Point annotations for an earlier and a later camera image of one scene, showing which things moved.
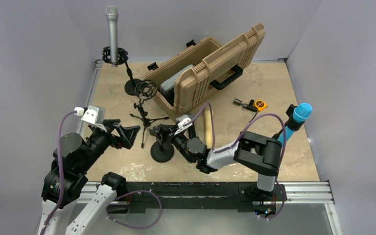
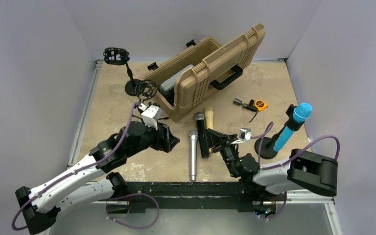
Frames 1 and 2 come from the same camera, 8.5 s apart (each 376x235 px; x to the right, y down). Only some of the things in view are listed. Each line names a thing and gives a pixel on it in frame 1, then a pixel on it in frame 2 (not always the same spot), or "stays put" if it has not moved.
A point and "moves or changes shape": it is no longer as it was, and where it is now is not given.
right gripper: [167, 131] to [214, 137]
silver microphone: [112, 13] moves or changes shape
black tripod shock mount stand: [144, 89] stays put
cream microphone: [208, 117] stays put
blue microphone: [301, 112] stays put
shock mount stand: [129, 86] stays put
